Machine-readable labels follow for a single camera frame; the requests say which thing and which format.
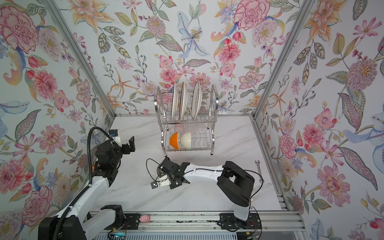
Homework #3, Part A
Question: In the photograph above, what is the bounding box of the pink floral patterned bowl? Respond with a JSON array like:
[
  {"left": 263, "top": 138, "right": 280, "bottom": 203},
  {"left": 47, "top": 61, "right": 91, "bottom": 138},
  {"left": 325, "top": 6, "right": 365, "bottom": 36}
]
[{"left": 156, "top": 167, "right": 169, "bottom": 182}]

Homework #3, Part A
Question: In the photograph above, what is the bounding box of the orange white bowl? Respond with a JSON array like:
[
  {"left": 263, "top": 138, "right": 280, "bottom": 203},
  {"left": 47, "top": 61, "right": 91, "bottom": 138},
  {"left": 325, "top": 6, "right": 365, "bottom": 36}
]
[{"left": 170, "top": 132, "right": 180, "bottom": 150}]

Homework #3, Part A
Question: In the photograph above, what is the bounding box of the cream white bowl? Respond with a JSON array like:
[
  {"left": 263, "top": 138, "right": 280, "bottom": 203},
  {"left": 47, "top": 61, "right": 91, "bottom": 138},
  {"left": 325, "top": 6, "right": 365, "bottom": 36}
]
[{"left": 179, "top": 132, "right": 192, "bottom": 150}]

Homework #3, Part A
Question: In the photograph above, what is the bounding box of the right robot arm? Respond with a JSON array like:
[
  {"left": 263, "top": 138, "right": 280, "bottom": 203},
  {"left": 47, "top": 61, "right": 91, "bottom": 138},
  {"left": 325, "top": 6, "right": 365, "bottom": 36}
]
[{"left": 151, "top": 157, "right": 255, "bottom": 222}]

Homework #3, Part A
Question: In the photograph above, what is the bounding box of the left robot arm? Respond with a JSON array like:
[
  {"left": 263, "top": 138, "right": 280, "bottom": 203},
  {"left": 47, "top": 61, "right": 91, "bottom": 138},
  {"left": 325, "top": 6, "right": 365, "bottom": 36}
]
[{"left": 38, "top": 137, "right": 136, "bottom": 240}]

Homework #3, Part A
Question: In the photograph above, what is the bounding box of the two-tier metal dish rack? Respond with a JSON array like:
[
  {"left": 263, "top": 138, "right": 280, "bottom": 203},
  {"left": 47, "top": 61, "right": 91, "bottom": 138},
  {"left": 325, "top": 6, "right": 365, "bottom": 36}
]
[{"left": 154, "top": 85, "right": 219, "bottom": 156}]

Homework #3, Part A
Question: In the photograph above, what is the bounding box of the pink small toy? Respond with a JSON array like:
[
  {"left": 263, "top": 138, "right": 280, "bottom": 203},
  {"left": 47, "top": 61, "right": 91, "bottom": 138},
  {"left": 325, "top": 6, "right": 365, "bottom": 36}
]
[{"left": 139, "top": 215, "right": 151, "bottom": 223}]

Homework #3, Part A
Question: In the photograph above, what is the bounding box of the white plate left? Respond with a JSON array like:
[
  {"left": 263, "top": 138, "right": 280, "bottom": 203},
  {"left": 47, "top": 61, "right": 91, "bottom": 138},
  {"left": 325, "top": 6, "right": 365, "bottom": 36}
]
[{"left": 171, "top": 84, "right": 179, "bottom": 121}]

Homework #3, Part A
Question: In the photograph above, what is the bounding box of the white plate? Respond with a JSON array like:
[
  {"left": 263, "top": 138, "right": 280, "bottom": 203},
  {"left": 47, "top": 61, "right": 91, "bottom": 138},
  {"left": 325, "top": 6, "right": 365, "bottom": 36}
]
[
  {"left": 171, "top": 84, "right": 179, "bottom": 121},
  {"left": 179, "top": 83, "right": 188, "bottom": 120},
  {"left": 191, "top": 82, "right": 203, "bottom": 119}
]

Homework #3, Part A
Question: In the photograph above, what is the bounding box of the white plate middle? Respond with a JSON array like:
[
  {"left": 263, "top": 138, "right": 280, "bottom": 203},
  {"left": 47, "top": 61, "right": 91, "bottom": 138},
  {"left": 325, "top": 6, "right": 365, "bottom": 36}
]
[{"left": 179, "top": 83, "right": 188, "bottom": 120}]

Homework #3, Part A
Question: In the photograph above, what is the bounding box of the white plate right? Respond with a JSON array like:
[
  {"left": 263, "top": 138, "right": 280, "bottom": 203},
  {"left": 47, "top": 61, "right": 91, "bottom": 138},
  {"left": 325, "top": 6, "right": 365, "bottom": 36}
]
[{"left": 191, "top": 82, "right": 203, "bottom": 119}]

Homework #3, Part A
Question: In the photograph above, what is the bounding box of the metal wrench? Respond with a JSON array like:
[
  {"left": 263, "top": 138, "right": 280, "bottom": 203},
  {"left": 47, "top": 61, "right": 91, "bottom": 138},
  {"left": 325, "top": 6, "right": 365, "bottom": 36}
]
[{"left": 255, "top": 160, "right": 264, "bottom": 184}]

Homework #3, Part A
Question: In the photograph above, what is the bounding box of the aluminium corner frame post left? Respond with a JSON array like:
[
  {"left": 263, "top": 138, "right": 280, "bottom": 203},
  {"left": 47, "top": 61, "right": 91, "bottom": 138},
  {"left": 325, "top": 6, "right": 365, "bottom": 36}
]
[{"left": 42, "top": 0, "right": 117, "bottom": 121}]

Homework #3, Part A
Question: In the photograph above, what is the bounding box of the aluminium corner frame post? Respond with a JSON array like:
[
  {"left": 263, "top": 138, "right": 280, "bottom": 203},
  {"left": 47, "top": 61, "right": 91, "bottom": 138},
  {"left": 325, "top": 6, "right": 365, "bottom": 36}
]
[
  {"left": 42, "top": 0, "right": 117, "bottom": 121},
  {"left": 253, "top": 0, "right": 314, "bottom": 120}
]

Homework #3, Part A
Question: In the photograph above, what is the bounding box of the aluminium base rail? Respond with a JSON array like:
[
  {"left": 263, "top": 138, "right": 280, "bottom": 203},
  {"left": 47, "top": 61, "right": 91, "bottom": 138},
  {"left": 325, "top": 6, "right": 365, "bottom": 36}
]
[{"left": 95, "top": 209, "right": 309, "bottom": 240}]

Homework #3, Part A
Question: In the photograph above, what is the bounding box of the aluminium corner frame post right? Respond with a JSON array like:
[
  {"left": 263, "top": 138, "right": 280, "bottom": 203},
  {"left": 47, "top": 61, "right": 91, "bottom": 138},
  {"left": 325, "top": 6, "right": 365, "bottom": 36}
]
[{"left": 253, "top": 0, "right": 314, "bottom": 120}]

